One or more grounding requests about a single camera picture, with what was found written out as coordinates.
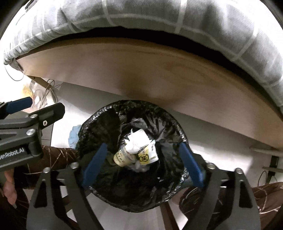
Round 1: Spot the blue slipper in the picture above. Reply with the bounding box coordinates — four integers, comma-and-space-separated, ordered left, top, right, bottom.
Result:
68, 125, 81, 149

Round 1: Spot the wooden bed frame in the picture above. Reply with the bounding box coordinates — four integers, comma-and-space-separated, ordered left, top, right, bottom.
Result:
17, 38, 282, 149

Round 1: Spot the clear plastic bag bundle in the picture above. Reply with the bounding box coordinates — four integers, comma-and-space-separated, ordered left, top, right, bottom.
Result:
127, 160, 150, 173

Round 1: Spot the grey checked bed cover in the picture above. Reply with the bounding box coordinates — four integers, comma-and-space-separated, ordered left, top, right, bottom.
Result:
3, 1, 282, 107

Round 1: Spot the black lined trash bin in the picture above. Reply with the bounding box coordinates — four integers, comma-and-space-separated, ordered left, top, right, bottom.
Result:
76, 100, 189, 213

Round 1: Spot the person left hand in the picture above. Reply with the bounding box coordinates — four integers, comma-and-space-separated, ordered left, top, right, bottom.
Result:
3, 169, 17, 206

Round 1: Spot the yellow instant noodle cup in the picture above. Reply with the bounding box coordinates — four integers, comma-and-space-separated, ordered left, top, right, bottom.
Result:
113, 146, 136, 167

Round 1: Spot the yellow white snack bag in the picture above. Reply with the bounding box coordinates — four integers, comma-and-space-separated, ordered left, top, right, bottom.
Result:
138, 140, 159, 165

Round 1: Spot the white earphone box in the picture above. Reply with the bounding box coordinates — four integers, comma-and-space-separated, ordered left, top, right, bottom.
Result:
125, 129, 151, 154

